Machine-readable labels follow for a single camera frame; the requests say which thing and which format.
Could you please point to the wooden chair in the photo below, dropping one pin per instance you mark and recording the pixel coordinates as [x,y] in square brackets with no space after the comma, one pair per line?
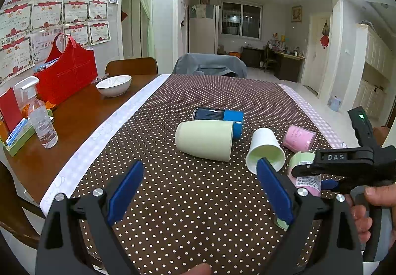
[15,207]
[131,66]

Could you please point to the framed picture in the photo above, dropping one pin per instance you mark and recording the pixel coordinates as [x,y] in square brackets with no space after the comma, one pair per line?
[296,14]

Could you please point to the pale green cup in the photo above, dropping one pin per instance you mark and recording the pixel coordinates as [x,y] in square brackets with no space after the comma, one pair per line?
[282,224]

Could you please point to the blue tissue packet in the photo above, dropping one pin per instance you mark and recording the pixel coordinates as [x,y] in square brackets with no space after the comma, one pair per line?
[19,131]

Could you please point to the blue bucket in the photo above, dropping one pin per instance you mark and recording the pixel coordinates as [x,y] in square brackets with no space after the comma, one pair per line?
[335,104]

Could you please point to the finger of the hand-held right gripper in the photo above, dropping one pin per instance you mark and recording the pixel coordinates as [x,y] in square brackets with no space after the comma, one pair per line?
[330,184]
[334,161]

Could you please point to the person's right hand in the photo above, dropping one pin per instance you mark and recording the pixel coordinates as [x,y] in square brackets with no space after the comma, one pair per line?
[379,194]

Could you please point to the red bag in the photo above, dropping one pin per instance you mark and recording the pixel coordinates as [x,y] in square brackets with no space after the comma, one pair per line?
[69,74]

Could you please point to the white cabinet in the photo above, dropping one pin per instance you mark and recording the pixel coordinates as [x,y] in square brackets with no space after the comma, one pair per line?
[372,74]

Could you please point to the white door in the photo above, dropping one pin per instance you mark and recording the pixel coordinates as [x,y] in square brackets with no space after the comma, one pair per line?
[315,52]

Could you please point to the wall of award certificates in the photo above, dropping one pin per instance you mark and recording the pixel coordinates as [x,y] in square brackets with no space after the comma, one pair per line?
[46,12]

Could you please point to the white cup green inside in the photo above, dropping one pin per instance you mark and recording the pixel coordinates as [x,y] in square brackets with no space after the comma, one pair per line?
[263,146]

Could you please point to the pink and green cup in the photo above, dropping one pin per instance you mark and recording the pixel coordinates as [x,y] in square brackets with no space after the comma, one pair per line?
[307,181]

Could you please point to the red hanging ornament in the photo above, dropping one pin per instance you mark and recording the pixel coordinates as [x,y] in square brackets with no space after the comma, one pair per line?
[324,35]

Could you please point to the clear spray bottle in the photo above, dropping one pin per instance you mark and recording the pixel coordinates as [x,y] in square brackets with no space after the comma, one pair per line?
[43,126]

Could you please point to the person's left hand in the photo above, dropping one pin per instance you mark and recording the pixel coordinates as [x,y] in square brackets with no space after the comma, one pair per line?
[196,269]

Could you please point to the green curtain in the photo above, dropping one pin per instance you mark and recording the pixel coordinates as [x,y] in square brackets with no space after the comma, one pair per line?
[143,5]

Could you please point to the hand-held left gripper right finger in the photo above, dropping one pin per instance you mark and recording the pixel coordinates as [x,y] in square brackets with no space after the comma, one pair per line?
[275,194]

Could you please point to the blue cup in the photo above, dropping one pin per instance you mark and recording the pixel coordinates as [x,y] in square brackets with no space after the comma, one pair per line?
[229,118]

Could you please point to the brown polka dot tablecloth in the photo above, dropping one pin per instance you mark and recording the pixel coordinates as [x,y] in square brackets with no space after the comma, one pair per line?
[92,145]
[191,200]

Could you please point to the white bowl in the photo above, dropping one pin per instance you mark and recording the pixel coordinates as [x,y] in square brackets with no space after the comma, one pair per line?
[113,84]

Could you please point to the window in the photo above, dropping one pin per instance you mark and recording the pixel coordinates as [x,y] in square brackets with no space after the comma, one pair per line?
[242,19]

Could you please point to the large cream cup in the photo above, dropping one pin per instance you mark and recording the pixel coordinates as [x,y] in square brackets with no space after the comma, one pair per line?
[204,140]

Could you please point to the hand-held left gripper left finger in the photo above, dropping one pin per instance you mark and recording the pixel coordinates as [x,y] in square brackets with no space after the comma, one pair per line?
[126,191]

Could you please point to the chair with grey cover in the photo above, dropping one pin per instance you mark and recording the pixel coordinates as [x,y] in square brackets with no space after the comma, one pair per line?
[210,65]

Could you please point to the desk chair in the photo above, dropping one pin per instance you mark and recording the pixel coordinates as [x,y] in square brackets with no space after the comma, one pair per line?
[269,60]

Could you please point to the white refrigerator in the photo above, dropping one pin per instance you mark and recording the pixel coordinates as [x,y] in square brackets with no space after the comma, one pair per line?
[202,30]

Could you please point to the dark wooden desk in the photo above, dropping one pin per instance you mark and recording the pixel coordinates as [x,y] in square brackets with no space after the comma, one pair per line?
[287,64]

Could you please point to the green tray box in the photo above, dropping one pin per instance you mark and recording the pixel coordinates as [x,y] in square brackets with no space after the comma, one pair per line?
[18,145]

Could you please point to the red envelope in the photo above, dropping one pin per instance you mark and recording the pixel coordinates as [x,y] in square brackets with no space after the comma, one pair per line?
[9,108]

